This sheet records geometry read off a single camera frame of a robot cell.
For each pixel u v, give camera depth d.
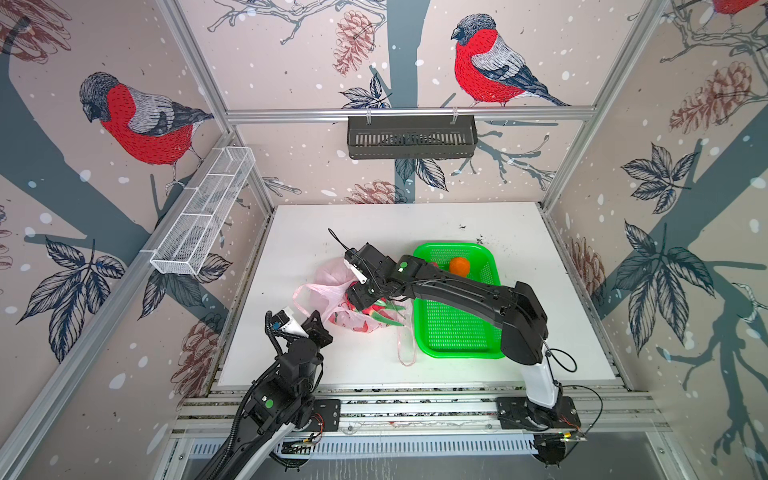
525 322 0.48
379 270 0.62
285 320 0.67
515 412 0.73
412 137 1.04
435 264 0.97
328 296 0.76
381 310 0.83
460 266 0.96
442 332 0.88
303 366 0.58
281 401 0.57
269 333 0.55
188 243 0.71
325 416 0.73
